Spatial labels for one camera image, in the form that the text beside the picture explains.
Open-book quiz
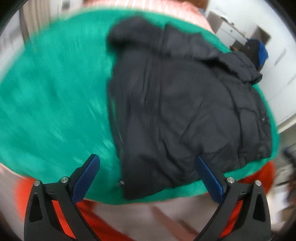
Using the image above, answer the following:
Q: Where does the black puffer jacket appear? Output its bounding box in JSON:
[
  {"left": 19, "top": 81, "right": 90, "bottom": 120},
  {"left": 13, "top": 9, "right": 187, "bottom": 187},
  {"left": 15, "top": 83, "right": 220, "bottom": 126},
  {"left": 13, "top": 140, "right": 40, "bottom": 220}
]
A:
[{"left": 107, "top": 16, "right": 272, "bottom": 200}]

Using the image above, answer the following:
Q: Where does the orange red garment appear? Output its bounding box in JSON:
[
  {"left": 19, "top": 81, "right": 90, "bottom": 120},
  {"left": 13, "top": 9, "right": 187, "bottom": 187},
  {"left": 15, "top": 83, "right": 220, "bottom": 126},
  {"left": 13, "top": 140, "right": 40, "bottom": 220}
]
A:
[{"left": 14, "top": 162, "right": 277, "bottom": 241}]

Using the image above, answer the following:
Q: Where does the green plush blanket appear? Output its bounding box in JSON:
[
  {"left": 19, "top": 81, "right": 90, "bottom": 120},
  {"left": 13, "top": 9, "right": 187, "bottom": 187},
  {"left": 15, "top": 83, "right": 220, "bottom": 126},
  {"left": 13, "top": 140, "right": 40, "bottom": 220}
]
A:
[{"left": 1, "top": 9, "right": 278, "bottom": 205}]

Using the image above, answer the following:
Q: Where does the blue garment on chair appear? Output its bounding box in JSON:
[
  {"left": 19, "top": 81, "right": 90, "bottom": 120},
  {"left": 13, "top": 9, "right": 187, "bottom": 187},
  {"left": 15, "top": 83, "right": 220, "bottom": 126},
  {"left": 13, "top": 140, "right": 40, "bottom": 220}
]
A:
[{"left": 251, "top": 39, "right": 268, "bottom": 71}]

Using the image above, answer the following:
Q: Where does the black coat on chair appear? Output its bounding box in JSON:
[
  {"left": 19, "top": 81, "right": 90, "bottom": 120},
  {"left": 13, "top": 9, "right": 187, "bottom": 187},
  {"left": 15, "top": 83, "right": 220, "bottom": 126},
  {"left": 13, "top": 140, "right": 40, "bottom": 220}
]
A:
[{"left": 240, "top": 39, "right": 262, "bottom": 71}]

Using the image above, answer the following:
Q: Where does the white desk with drawer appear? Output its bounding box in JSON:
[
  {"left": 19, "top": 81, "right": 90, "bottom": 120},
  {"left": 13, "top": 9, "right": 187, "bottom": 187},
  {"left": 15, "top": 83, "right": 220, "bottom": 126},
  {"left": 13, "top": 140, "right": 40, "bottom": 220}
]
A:
[{"left": 207, "top": 11, "right": 247, "bottom": 49}]

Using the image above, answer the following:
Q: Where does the beige curtain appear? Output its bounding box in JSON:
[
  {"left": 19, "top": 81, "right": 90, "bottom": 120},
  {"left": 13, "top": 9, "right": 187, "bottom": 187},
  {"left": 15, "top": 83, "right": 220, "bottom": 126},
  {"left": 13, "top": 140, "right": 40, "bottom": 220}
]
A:
[{"left": 19, "top": 0, "right": 51, "bottom": 41}]

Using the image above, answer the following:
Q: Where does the pink striped bed sheet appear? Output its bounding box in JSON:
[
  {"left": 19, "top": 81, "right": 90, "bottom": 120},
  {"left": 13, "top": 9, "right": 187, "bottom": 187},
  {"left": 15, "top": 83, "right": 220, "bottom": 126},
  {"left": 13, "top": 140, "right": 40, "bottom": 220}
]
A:
[{"left": 84, "top": 0, "right": 213, "bottom": 32}]

